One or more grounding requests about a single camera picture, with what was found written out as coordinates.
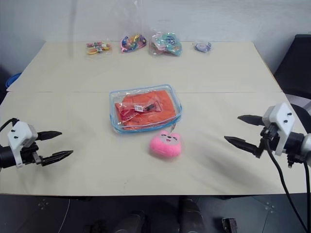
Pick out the small clear tag packet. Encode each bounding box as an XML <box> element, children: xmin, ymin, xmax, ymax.
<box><xmin>121</xmin><ymin>98</ymin><xmax>163</xmax><ymax>115</ymax></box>

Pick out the blue plastic basin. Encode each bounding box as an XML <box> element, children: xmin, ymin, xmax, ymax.
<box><xmin>5</xmin><ymin>72</ymin><xmax>23</xmax><ymax>88</ymax></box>

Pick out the pink plush keychain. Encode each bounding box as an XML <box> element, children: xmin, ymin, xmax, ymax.
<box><xmin>148</xmin><ymin>130</ymin><xmax>183</xmax><ymax>159</ymax></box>

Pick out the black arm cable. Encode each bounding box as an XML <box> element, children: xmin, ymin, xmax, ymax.
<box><xmin>265</xmin><ymin>135</ymin><xmax>311</xmax><ymax>233</ymax></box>
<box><xmin>0</xmin><ymin>117</ymin><xmax>20</xmax><ymax>132</ymax></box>

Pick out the black chair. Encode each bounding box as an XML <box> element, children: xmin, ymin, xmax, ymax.
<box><xmin>273</xmin><ymin>33</ymin><xmax>311</xmax><ymax>127</ymax></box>

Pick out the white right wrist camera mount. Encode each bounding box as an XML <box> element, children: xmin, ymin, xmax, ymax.
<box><xmin>262</xmin><ymin>102</ymin><xmax>296</xmax><ymax>155</ymax></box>

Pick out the packet of colourful hair clips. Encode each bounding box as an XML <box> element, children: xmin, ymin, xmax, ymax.
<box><xmin>120</xmin><ymin>34</ymin><xmax>147</xmax><ymax>54</ymax></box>

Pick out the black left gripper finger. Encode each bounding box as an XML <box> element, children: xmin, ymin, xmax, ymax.
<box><xmin>36</xmin><ymin>131</ymin><xmax>63</xmax><ymax>142</ymax></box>
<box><xmin>41</xmin><ymin>150</ymin><xmax>74</xmax><ymax>167</ymax></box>

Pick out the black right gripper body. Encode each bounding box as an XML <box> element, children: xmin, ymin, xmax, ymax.
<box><xmin>254</xmin><ymin>126</ymin><xmax>280</xmax><ymax>159</ymax></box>

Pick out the tall clear plastic bag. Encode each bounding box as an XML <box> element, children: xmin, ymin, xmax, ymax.
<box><xmin>118</xmin><ymin>0</ymin><xmax>147</xmax><ymax>42</ymax></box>

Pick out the packet of teal accessories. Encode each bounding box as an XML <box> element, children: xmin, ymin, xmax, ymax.
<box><xmin>148</xmin><ymin>28</ymin><xmax>184</xmax><ymax>58</ymax></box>

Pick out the clear pouch with orange cloth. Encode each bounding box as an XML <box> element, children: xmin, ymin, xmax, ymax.
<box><xmin>108</xmin><ymin>83</ymin><xmax>184</xmax><ymax>134</ymax></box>

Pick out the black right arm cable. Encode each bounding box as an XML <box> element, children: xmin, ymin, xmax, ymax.
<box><xmin>265</xmin><ymin>135</ymin><xmax>311</xmax><ymax>233</ymax></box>

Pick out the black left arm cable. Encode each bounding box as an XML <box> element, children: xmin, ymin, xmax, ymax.
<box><xmin>0</xmin><ymin>117</ymin><xmax>20</xmax><ymax>132</ymax></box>

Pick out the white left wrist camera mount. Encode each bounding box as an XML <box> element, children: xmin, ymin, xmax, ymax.
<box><xmin>7</xmin><ymin>120</ymin><xmax>38</xmax><ymax>168</ymax></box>

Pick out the small packet of purple accessories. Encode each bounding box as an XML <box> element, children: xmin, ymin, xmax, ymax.
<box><xmin>192</xmin><ymin>41</ymin><xmax>212</xmax><ymax>53</ymax></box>

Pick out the packet of orange hair ties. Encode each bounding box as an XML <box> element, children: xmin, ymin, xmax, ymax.
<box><xmin>85</xmin><ymin>41</ymin><xmax>113</xmax><ymax>56</ymax></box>

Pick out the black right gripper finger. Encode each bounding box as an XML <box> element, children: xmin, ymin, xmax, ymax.
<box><xmin>237</xmin><ymin>115</ymin><xmax>264</xmax><ymax>127</ymax></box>
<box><xmin>224</xmin><ymin>135</ymin><xmax>259</xmax><ymax>155</ymax></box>

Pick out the small dark box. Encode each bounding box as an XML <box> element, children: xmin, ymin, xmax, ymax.
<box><xmin>222</xmin><ymin>217</ymin><xmax>238</xmax><ymax>233</ymax></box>

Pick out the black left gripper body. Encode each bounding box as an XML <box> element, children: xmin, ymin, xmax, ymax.
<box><xmin>20</xmin><ymin>141</ymin><xmax>47</xmax><ymax>167</ymax></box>

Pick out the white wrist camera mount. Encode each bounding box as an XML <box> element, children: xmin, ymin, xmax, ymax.
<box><xmin>7</xmin><ymin>120</ymin><xmax>38</xmax><ymax>168</ymax></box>
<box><xmin>262</xmin><ymin>102</ymin><xmax>296</xmax><ymax>155</ymax></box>

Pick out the orange cloth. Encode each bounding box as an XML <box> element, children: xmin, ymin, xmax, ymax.
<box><xmin>114</xmin><ymin>90</ymin><xmax>177</xmax><ymax>131</ymax></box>

